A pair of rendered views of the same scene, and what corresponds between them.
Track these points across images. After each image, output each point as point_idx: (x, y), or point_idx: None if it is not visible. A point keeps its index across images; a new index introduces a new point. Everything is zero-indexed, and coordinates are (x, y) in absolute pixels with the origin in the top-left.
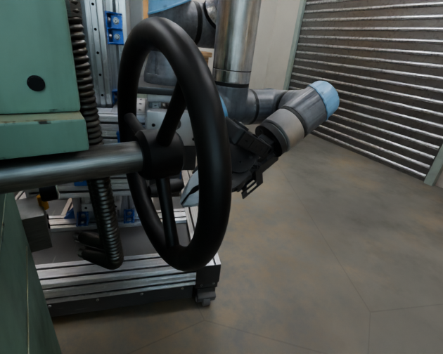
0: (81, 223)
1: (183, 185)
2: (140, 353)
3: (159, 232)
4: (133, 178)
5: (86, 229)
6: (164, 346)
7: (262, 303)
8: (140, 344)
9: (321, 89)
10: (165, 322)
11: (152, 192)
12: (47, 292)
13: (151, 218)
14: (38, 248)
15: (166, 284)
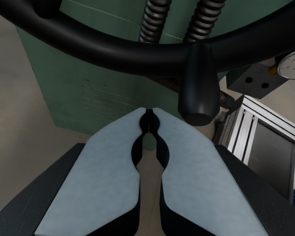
0: None
1: (186, 110)
2: (150, 197)
3: (101, 34)
4: (239, 28)
5: (288, 198)
6: (143, 217)
7: None
8: (157, 201)
9: None
10: (161, 231)
11: (190, 47)
12: (223, 145)
13: (140, 45)
14: (227, 78)
15: None
